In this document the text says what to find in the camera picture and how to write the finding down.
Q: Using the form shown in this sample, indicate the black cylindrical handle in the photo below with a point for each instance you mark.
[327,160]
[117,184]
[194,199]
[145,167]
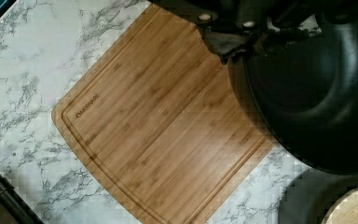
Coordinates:
[15,205]

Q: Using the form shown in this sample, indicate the bamboo cutting board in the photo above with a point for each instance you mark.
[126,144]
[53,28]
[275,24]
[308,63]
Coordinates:
[156,122]

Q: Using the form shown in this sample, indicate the round wooden lid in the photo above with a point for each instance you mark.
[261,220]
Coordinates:
[344,210]

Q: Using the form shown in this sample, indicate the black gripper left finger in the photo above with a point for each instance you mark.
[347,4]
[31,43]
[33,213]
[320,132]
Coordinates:
[219,22]

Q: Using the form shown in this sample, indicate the black bowl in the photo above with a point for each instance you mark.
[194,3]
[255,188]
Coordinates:
[305,97]

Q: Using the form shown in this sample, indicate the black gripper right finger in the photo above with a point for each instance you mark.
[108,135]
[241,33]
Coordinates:
[292,21]

